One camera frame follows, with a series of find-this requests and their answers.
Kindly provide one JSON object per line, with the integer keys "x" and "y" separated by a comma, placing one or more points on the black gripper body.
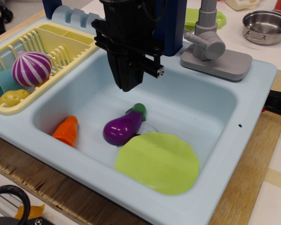
{"x": 110, "y": 34}

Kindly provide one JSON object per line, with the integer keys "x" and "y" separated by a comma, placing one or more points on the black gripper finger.
{"x": 118, "y": 65}
{"x": 134, "y": 74}

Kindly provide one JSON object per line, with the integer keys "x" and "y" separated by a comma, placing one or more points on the grey toy faucet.
{"x": 207, "y": 52}

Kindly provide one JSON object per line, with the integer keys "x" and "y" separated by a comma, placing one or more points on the dark blue box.
{"x": 161, "y": 20}

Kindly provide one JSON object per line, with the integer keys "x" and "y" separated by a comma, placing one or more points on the yellow dish rack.
{"x": 66, "y": 47}

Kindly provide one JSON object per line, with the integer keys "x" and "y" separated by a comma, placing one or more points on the purple toy eggplant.
{"x": 120, "y": 130}

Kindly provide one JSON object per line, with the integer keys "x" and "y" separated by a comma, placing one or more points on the green cutting board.
{"x": 192, "y": 16}

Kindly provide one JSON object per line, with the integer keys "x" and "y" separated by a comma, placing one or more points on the orange toy carrot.
{"x": 67, "y": 131}

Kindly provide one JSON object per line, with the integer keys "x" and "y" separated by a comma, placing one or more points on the light blue toy sink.
{"x": 216, "y": 117}

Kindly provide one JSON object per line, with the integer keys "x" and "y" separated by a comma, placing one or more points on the purple striped toy onion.
{"x": 31, "y": 68}

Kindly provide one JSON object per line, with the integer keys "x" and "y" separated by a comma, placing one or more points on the lime green plate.
{"x": 160, "y": 161}

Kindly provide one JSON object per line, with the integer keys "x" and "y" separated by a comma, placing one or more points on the cream plastic toy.
{"x": 242, "y": 4}

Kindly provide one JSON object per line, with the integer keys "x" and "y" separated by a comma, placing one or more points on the yellow toy potato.
{"x": 13, "y": 97}

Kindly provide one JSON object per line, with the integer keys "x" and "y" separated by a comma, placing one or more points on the teal plastic cup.
{"x": 7, "y": 82}

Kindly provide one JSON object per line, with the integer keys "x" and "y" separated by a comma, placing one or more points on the stainless steel pot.
{"x": 262, "y": 27}

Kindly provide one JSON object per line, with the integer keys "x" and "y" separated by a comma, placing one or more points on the black clamp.
{"x": 273, "y": 102}

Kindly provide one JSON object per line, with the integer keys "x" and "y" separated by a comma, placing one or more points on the orange tape piece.
{"x": 35, "y": 212}

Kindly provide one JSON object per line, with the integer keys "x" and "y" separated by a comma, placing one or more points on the wooden board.
{"x": 252, "y": 196}

